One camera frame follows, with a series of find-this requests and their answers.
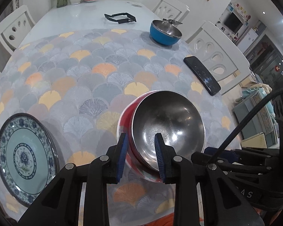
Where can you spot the grey fan-pattern tablecloth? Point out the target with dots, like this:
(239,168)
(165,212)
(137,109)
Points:
(85,75)

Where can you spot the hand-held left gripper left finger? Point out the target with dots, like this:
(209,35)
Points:
(122,155)

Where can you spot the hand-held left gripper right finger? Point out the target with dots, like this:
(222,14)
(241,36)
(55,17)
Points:
(160,155)

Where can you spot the dark glass cabinet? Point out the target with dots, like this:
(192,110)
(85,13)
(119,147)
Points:
(268,58)

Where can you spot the white dining chair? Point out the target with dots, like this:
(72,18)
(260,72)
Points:
(7,28)
(228,58)
(169,9)

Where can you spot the black smartphone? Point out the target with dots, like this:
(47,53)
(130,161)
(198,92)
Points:
(202,75)

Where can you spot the wall shelf with colourful items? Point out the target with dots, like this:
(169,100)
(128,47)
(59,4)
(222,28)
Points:
(239,10)

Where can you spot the blue and white patterned plate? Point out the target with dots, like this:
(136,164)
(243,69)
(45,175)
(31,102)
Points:
(57,156)
(26,157)

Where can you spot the black television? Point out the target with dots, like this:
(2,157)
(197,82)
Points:
(233,21)

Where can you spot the grey-blue storage cabinet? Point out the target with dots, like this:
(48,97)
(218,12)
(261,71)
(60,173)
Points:
(254,120)

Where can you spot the orange cloth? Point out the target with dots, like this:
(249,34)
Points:
(160,220)

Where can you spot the black slotted tool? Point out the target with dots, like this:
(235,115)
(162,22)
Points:
(173,22)

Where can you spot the teal cloth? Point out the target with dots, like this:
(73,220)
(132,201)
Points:
(256,90)

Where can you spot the blue steel bowl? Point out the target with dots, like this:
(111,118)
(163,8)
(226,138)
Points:
(162,38)

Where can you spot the red steel bowl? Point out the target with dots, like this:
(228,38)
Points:
(169,120)

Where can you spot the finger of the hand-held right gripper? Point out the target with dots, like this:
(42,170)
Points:
(200,159)
(218,151)

